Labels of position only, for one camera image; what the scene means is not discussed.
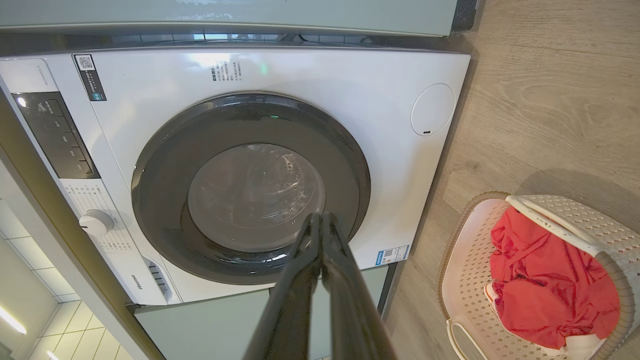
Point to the white detergent drawer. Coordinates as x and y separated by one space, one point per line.
145 282

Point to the white washer control knob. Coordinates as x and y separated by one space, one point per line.
96 223

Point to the red garment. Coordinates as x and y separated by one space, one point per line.
545 285

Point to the blue energy label sticker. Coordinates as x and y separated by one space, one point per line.
392 255

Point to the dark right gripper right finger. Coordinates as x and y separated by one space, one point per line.
350 300

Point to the white front-load washing machine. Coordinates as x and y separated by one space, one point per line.
385 160

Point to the dark round washer door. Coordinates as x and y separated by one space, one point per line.
165 200

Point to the printed text label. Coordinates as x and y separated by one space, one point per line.
226 71

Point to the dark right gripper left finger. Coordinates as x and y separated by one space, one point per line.
292 290

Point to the black cabinet plinth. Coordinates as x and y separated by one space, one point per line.
465 15

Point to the black washer control panel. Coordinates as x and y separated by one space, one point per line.
55 135

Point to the round white filter cover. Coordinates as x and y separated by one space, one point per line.
432 109

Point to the black QR code sticker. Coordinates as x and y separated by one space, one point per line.
90 77

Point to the white perforated laundry basket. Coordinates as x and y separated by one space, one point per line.
465 290

